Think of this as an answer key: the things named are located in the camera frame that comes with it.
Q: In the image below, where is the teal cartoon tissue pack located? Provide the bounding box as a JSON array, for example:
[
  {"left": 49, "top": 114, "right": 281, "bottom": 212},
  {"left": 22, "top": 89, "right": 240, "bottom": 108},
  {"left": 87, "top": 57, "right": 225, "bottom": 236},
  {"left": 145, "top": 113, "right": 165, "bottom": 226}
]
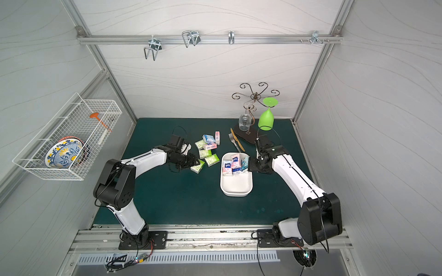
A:
[{"left": 241, "top": 155, "right": 249, "bottom": 172}]

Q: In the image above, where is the green white tissue pack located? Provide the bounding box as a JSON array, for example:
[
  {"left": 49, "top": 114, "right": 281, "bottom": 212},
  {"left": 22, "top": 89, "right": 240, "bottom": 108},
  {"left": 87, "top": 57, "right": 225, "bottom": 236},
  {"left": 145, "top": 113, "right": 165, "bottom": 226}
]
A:
[{"left": 191, "top": 160, "right": 206, "bottom": 174}]

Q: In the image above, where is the pink Tempo tissue pack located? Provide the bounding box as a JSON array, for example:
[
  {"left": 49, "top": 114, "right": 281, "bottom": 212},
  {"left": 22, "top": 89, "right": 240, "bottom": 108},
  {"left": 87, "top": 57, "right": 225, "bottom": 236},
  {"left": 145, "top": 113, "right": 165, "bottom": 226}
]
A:
[{"left": 231, "top": 153, "right": 241, "bottom": 170}]

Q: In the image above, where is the dark blue Tempo tissue pack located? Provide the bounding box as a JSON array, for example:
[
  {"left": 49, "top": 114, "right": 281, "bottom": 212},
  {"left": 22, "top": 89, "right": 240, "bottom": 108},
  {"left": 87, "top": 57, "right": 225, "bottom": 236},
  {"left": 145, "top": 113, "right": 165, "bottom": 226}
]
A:
[{"left": 232, "top": 167, "right": 242, "bottom": 174}]

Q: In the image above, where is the white oval storage box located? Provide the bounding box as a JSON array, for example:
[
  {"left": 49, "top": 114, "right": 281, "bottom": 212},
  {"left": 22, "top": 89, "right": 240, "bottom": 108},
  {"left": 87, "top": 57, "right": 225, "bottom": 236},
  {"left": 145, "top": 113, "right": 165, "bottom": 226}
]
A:
[{"left": 220, "top": 152, "right": 253, "bottom": 197}]

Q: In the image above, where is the pink floral Tempo pack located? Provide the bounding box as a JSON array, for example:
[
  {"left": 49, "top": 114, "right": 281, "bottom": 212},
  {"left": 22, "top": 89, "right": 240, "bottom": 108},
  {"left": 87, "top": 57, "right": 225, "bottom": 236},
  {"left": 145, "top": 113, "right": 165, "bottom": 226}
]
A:
[{"left": 222, "top": 160, "right": 233, "bottom": 176}]

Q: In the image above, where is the light blue tissue pack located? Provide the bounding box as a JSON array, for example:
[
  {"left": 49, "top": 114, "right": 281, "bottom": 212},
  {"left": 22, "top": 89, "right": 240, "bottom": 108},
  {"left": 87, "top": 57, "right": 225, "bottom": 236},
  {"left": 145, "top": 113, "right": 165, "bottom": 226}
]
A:
[{"left": 202, "top": 135, "right": 216, "bottom": 144}]

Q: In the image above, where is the pink white tissue pack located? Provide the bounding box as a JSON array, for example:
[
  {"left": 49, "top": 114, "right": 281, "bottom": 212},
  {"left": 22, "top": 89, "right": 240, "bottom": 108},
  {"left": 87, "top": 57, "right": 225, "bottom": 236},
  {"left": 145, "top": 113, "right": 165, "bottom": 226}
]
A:
[{"left": 203, "top": 143, "right": 218, "bottom": 150}]

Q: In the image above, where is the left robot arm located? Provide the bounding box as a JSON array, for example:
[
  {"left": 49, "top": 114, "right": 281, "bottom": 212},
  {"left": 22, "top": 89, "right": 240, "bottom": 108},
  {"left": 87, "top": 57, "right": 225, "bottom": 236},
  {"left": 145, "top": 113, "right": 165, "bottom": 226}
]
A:
[{"left": 93, "top": 146, "right": 200, "bottom": 250}]

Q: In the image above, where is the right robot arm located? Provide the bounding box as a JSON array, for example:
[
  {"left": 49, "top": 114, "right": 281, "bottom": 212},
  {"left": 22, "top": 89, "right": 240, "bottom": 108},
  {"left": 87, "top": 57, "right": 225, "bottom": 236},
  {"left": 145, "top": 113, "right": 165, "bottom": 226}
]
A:
[{"left": 249, "top": 146, "right": 343, "bottom": 245}]

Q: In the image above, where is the black metal glass rack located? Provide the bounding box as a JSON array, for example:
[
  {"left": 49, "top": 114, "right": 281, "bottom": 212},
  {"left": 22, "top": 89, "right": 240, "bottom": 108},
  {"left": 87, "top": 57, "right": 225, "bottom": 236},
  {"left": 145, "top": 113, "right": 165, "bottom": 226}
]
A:
[{"left": 230, "top": 82, "right": 280, "bottom": 151}]

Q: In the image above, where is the metal fork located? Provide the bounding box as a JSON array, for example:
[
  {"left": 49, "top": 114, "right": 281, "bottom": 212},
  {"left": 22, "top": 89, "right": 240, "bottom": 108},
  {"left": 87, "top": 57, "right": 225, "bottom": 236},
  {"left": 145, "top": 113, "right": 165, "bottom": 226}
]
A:
[{"left": 229, "top": 133, "right": 242, "bottom": 153}]

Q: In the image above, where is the wooden knife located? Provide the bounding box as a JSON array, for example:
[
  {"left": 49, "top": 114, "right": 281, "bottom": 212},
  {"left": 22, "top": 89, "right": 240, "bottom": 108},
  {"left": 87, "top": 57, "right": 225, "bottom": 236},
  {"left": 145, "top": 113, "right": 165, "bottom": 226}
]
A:
[{"left": 230, "top": 128, "right": 246, "bottom": 152}]

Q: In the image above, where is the green plastic wine glass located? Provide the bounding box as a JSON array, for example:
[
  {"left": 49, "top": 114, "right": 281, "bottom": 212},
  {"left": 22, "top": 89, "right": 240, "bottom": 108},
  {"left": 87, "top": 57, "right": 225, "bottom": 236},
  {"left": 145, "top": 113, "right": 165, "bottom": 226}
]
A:
[{"left": 258, "top": 97, "right": 279, "bottom": 131}]

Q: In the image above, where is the clear wine glass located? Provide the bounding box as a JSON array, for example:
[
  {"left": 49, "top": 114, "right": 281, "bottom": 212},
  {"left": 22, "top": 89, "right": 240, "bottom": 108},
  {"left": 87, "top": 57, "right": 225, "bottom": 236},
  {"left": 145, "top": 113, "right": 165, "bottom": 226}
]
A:
[{"left": 238, "top": 104, "right": 255, "bottom": 132}]

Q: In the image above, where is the blue yellow patterned plate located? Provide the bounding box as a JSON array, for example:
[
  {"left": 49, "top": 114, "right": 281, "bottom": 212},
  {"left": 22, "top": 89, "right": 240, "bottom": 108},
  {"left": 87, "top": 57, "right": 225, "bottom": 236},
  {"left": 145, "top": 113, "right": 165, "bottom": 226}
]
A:
[{"left": 44, "top": 138, "right": 84, "bottom": 169}]

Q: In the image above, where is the double metal hook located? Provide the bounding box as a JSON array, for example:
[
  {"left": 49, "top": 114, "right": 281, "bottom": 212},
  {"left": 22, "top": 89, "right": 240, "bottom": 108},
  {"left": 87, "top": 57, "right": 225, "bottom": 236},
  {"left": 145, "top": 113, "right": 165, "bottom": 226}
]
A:
[
  {"left": 182, "top": 31, "right": 201, "bottom": 48},
  {"left": 143, "top": 36, "right": 162, "bottom": 61}
]

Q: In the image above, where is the single metal hook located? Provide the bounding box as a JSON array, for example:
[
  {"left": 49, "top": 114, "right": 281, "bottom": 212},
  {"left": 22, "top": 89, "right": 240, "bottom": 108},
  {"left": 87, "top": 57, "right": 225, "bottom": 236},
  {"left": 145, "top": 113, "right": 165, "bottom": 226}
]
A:
[{"left": 228, "top": 31, "right": 235, "bottom": 45}]

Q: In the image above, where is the right end metal hook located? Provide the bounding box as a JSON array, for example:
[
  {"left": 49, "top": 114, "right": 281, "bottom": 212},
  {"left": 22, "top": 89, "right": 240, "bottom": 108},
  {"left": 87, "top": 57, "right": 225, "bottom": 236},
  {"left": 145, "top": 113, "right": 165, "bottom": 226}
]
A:
[{"left": 299, "top": 31, "right": 330, "bottom": 45}]

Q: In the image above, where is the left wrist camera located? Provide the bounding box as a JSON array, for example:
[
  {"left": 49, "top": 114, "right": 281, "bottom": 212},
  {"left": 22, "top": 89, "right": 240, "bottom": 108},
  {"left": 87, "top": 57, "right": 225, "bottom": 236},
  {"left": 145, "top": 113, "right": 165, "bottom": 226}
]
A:
[{"left": 168, "top": 135, "right": 191, "bottom": 155}]

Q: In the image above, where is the orange handled brush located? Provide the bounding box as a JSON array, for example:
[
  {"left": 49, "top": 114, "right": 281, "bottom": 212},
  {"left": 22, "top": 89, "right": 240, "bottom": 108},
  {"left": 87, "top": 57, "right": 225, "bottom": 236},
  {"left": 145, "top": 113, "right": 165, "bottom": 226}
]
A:
[{"left": 89, "top": 112, "right": 112, "bottom": 132}]

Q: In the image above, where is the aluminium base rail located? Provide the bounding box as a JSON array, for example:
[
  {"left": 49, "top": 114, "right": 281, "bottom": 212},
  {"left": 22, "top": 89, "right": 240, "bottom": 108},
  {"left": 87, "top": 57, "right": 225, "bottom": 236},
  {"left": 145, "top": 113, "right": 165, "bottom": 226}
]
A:
[{"left": 68, "top": 225, "right": 353, "bottom": 254}]

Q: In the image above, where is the white wire basket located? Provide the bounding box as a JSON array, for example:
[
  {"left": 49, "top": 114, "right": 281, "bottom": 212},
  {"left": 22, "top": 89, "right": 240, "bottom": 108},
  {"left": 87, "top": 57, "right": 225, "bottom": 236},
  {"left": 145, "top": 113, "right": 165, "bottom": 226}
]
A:
[{"left": 13, "top": 93, "right": 122, "bottom": 181}]

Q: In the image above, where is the aluminium top rail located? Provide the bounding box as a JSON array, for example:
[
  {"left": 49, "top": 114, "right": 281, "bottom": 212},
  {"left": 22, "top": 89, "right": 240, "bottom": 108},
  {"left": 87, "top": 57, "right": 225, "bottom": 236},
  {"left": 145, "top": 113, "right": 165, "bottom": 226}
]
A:
[{"left": 77, "top": 33, "right": 344, "bottom": 46}]

